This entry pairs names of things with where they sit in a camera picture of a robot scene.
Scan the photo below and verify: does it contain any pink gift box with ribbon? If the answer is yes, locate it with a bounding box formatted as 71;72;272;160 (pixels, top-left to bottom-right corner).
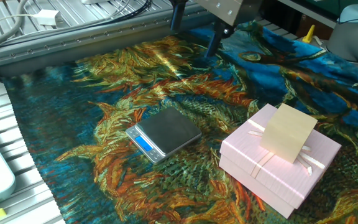
218;103;342;219

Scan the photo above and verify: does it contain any thick grey cable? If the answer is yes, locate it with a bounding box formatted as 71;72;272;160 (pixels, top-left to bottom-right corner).
0;0;30;52

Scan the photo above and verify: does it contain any white power adapter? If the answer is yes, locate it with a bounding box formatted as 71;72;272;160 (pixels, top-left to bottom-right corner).
32;9;62;27

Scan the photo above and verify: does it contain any black table cable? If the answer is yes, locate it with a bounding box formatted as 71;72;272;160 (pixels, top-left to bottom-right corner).
73;0;153;30

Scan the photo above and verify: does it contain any white adapter cable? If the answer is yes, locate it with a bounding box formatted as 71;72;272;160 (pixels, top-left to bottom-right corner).
0;13;35;27

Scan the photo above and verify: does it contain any aluminium rail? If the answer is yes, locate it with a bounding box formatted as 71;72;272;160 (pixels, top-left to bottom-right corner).
0;2;220;78

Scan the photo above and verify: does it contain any sunflower painting cloth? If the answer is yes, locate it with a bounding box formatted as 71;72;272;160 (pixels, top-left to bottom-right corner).
3;19;358;224

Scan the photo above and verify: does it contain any light wooden block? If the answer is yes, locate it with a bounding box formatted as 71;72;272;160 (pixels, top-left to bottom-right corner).
259;103;318;164

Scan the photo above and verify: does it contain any silver digital scale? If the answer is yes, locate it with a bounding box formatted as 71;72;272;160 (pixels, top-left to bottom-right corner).
125;106;203;165

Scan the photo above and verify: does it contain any grey Schunk gripper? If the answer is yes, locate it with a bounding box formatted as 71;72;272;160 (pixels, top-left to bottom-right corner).
170;0;262;58

